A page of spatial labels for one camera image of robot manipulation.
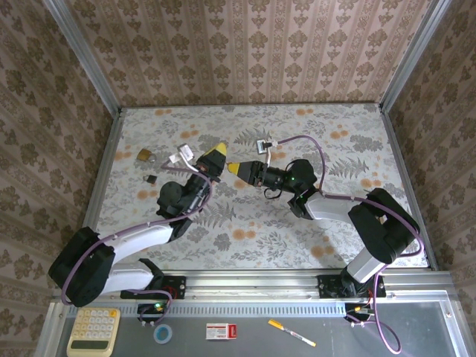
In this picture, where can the aluminium mounting rail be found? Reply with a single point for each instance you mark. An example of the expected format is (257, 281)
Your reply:
(253, 288)

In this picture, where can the grey metal shelf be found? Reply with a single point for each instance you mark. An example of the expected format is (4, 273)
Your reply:
(253, 347)

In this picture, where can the red white small box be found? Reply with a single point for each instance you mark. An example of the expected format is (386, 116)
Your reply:
(219, 331)

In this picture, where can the blue tape roll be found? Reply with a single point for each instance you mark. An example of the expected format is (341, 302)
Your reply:
(155, 334)

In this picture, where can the brass padlock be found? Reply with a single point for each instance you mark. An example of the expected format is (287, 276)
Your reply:
(144, 154)

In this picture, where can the aluminium table edge rail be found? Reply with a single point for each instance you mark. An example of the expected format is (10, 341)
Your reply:
(402, 167)
(106, 160)

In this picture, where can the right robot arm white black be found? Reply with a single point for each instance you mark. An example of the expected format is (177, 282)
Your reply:
(331, 208)

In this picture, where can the cream calculator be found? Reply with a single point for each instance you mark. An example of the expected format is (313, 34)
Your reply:
(93, 327)

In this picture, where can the black controller board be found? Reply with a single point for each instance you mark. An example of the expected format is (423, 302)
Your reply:
(148, 308)
(353, 308)

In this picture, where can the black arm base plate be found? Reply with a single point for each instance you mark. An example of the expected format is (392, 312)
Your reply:
(327, 286)
(178, 286)

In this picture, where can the white yellow marker pen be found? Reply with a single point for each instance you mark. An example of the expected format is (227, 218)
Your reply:
(292, 333)

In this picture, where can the aluminium corner post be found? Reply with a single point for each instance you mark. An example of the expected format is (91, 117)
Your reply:
(83, 59)
(413, 56)

